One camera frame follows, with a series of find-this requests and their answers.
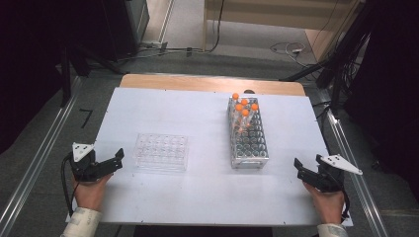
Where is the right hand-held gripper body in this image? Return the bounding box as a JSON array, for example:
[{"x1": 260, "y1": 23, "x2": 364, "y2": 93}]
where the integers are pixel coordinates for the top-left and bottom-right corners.
[{"x1": 314, "y1": 154, "x2": 364, "y2": 194}]

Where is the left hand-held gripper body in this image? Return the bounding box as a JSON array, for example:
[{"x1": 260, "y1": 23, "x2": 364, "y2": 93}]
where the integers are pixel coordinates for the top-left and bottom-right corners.
[{"x1": 68, "y1": 142, "x2": 104, "y2": 183}]

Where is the clear plastic tube rack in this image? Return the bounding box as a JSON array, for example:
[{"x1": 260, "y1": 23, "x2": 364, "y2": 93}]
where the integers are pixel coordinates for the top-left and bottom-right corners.
[{"x1": 132, "y1": 132, "x2": 190, "y2": 173}]

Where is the person's right hand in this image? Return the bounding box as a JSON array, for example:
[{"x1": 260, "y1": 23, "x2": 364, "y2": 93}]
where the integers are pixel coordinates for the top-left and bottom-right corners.
[{"x1": 302, "y1": 181, "x2": 346, "y2": 225}]

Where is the person's left hand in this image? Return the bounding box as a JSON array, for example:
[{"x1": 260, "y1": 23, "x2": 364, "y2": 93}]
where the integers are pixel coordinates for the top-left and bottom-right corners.
[{"x1": 72, "y1": 173, "x2": 114, "y2": 211}]

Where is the black metal stand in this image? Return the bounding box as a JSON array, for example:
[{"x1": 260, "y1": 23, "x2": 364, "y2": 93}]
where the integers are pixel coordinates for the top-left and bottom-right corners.
[{"x1": 58, "y1": 42, "x2": 127, "y2": 108}]

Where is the white board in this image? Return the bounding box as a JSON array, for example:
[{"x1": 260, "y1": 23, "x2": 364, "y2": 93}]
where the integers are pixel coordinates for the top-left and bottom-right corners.
[{"x1": 65, "y1": 87, "x2": 354, "y2": 228}]

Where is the wooden table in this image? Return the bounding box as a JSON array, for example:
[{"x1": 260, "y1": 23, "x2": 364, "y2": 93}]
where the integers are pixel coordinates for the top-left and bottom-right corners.
[{"x1": 119, "y1": 73, "x2": 306, "y2": 97}]

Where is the dark curtain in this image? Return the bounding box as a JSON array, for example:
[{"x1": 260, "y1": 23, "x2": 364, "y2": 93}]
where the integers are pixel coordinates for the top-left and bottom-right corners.
[
  {"x1": 342, "y1": 0, "x2": 419, "y2": 198},
  {"x1": 0, "y1": 0, "x2": 70, "y2": 156}
]

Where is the dark cabinet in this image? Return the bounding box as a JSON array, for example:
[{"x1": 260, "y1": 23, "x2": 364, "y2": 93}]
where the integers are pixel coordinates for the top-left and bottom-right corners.
[{"x1": 98, "y1": 0, "x2": 151, "y2": 62}]

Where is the light wooden desk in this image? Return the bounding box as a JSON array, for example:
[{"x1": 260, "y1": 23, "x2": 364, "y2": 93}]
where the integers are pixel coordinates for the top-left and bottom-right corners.
[{"x1": 202, "y1": 0, "x2": 364, "y2": 62}]

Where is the metal floor rail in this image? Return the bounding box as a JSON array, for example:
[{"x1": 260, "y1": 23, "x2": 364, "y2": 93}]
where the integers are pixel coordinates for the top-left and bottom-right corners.
[
  {"x1": 0, "y1": 77, "x2": 83, "y2": 237},
  {"x1": 315, "y1": 88, "x2": 390, "y2": 237}
]

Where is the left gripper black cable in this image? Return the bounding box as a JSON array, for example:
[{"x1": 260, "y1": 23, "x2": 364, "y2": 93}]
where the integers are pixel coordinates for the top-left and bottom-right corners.
[{"x1": 60, "y1": 153, "x2": 80, "y2": 217}]

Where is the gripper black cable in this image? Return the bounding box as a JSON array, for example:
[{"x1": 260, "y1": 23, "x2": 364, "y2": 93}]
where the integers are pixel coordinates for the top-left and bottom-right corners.
[
  {"x1": 60, "y1": 153, "x2": 80, "y2": 217},
  {"x1": 335, "y1": 184, "x2": 351, "y2": 221}
]

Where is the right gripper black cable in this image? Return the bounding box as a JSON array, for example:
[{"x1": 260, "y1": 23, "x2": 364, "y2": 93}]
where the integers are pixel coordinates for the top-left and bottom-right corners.
[{"x1": 335, "y1": 184, "x2": 351, "y2": 221}]

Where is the black stand with cables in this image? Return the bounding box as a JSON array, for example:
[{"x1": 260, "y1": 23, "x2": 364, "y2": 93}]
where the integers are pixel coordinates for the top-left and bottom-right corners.
[{"x1": 280, "y1": 0, "x2": 375, "y2": 117}]

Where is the floor cable bundle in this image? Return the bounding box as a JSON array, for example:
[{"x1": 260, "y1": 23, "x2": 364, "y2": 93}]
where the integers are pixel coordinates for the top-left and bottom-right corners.
[{"x1": 115, "y1": 39, "x2": 206, "y2": 63}]

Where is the white floor cable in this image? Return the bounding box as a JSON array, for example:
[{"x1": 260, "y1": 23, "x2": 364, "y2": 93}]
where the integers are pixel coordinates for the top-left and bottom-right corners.
[{"x1": 270, "y1": 41, "x2": 309, "y2": 65}]

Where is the black hanging cable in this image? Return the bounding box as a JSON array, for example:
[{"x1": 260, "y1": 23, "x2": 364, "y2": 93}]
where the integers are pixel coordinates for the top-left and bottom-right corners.
[{"x1": 207, "y1": 0, "x2": 226, "y2": 53}]

